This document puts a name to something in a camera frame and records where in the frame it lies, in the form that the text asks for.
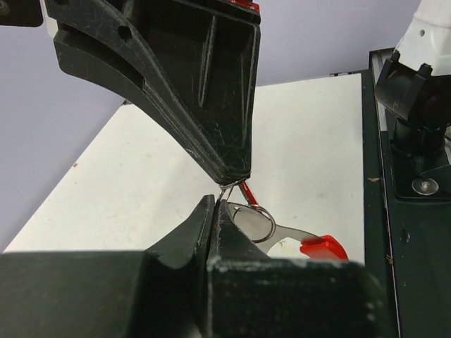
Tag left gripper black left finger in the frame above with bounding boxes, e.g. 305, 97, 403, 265
1, 195, 215, 337

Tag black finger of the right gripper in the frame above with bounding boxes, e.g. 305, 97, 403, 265
54, 30, 233, 185
45, 1, 261, 178

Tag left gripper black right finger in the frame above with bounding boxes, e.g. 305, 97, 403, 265
207, 202, 397, 337

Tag metal key holder red handle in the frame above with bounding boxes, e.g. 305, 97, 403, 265
228, 202, 349, 261

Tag small key red cap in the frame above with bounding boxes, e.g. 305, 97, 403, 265
216, 179, 259, 206

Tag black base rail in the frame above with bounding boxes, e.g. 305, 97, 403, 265
362, 49, 450, 337

